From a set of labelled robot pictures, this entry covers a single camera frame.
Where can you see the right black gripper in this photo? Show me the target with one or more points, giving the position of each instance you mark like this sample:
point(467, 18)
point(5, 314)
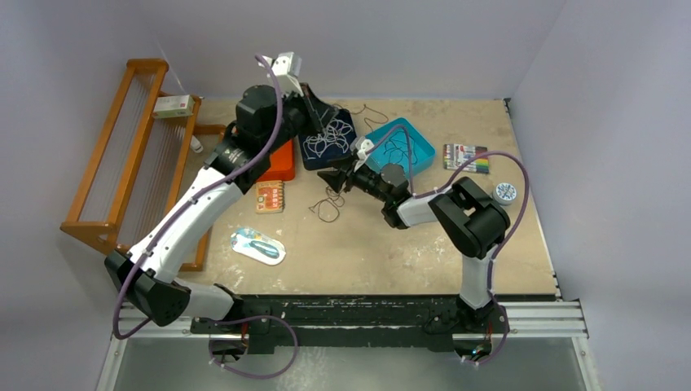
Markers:
point(336, 178)

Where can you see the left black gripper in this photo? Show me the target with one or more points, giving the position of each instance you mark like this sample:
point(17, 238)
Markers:
point(319, 114)

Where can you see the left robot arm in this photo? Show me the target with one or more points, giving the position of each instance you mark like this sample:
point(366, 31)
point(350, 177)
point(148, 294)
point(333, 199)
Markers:
point(146, 274)

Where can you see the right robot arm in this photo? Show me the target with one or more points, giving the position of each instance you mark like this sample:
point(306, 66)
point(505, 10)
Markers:
point(473, 222)

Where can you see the dark blue tray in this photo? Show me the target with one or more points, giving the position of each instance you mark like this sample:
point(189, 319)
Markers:
point(334, 143)

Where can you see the orange tray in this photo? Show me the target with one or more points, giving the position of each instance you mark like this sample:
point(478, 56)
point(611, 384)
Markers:
point(283, 166)

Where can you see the orange notebook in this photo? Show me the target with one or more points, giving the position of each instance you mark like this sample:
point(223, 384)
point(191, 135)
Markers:
point(270, 197)

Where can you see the light blue tray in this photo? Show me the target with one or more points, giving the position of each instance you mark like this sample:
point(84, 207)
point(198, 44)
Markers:
point(394, 149)

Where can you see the scissors blister pack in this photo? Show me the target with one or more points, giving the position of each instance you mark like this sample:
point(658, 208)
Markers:
point(257, 246)

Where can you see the marker pen pack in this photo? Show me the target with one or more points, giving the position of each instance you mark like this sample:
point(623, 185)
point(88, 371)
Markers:
point(455, 154)

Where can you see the small white red box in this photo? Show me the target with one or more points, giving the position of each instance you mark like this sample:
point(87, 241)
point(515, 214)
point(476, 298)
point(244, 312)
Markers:
point(173, 106)

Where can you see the blue white round tin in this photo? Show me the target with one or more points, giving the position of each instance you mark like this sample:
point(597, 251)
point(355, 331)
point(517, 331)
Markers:
point(505, 193)

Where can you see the wooden rack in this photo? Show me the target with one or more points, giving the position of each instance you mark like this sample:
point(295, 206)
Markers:
point(136, 172)

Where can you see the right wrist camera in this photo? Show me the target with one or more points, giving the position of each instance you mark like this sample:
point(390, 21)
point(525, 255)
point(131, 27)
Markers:
point(360, 150)

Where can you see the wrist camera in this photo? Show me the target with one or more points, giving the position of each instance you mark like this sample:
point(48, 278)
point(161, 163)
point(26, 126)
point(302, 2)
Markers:
point(360, 150)
point(286, 67)

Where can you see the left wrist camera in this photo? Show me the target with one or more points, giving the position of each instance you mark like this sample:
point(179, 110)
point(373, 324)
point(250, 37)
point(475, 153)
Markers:
point(286, 67)

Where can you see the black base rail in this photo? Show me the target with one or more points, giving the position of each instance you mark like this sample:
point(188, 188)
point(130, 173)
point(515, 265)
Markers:
point(440, 323)

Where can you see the aluminium frame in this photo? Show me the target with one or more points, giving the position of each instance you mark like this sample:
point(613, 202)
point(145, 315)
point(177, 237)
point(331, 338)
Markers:
point(546, 349)

